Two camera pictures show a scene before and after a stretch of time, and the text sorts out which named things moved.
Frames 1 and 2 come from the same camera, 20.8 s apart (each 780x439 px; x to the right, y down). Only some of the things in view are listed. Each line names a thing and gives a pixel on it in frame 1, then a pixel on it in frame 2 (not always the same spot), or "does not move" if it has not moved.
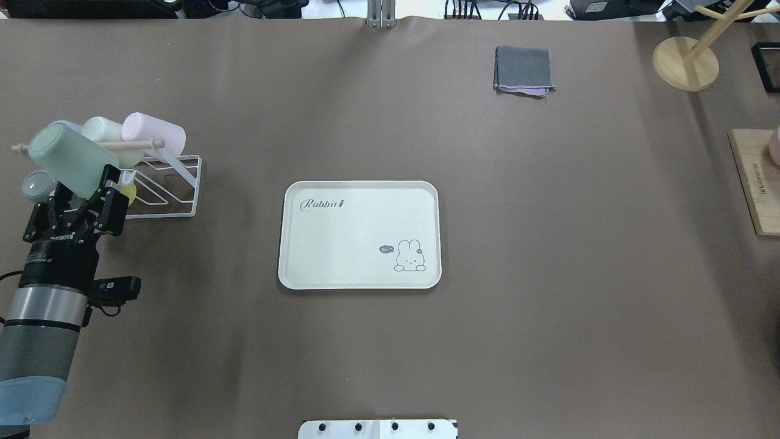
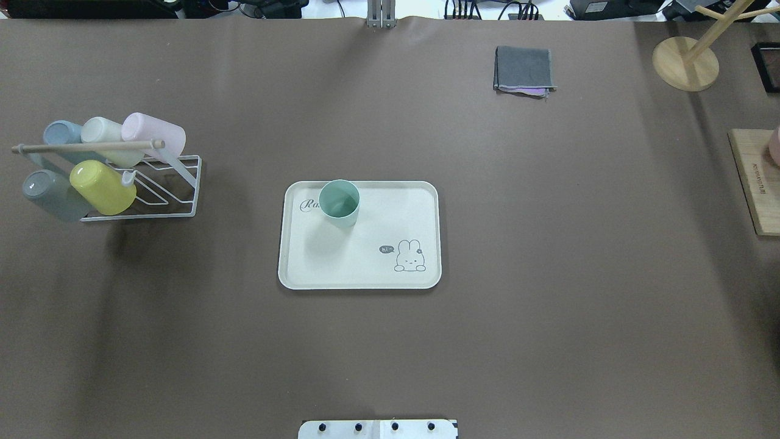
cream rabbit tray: [360, 235] does not move
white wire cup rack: [166, 186] does not move
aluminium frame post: [381, 14] does not move
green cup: [71, 157] -> [339, 202]
